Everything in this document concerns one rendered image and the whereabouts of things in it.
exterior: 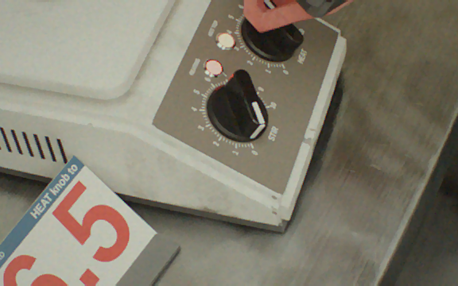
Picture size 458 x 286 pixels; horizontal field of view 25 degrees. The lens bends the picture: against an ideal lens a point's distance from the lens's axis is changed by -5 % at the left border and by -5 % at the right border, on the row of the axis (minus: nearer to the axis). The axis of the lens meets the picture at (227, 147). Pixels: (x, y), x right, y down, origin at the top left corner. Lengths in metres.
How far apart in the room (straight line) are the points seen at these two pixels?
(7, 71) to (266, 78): 0.13
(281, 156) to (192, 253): 0.07
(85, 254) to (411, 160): 0.18
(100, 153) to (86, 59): 0.05
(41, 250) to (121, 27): 0.12
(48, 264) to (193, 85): 0.12
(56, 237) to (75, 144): 0.05
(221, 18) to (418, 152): 0.13
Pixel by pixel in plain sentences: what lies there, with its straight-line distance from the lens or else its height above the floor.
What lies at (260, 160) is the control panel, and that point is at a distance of 0.52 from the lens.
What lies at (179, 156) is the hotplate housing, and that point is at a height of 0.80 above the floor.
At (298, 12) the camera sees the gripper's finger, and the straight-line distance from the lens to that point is 0.52.
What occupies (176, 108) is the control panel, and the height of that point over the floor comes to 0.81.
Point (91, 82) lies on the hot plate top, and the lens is 0.50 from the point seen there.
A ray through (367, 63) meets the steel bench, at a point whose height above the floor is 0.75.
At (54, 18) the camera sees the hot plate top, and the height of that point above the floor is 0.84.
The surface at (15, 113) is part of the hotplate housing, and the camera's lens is 0.54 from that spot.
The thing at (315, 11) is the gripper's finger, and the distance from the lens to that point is 0.48.
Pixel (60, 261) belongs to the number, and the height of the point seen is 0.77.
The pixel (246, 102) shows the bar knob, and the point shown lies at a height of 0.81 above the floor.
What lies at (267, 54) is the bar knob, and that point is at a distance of 0.56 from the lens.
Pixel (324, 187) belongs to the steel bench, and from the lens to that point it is 0.56.
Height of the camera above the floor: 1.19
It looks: 50 degrees down
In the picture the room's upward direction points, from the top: 9 degrees counter-clockwise
